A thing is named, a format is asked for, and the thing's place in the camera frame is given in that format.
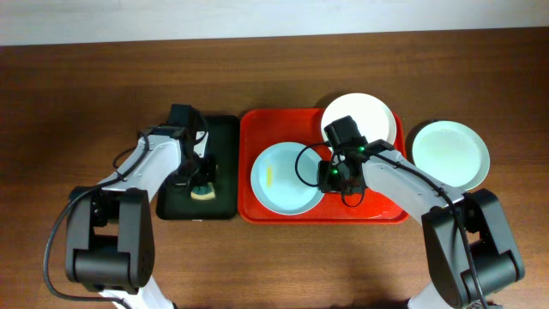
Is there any green and yellow sponge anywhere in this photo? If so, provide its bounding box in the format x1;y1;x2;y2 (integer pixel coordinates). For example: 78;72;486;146
190;183;216;201

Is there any light blue plate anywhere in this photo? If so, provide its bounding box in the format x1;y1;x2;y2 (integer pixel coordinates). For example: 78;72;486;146
250;142;324;215

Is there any pale green plate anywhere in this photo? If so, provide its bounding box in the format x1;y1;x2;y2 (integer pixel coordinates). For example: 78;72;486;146
411;120;491;191

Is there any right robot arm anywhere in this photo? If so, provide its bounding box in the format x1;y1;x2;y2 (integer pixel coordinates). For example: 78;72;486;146
318;116;525;308

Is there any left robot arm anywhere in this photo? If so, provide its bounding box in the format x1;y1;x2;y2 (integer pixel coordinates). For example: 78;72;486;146
64;105;209;308

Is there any black plastic tray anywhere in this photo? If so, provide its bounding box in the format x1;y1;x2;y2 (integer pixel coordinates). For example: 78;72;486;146
156;115;239;220

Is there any red plastic tray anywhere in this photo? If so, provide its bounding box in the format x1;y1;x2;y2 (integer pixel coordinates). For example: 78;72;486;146
238;108;408;225

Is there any white plate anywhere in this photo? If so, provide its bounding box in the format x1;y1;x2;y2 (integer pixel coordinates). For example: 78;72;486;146
320;93;397;144

